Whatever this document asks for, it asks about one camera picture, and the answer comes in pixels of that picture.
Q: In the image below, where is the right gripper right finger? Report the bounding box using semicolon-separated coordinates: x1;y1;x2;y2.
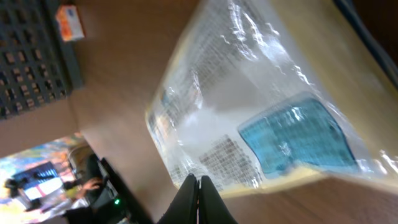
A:
198;175;238;224

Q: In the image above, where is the grey plastic mesh basket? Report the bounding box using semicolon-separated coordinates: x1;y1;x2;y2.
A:
1;0;83;120

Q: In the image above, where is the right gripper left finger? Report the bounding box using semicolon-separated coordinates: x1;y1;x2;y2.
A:
157;174;199;224

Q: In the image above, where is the yellow snack bag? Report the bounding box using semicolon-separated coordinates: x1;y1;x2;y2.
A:
146;1;397;197

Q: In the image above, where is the orange tissue pack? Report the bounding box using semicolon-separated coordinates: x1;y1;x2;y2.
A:
55;4;85;42

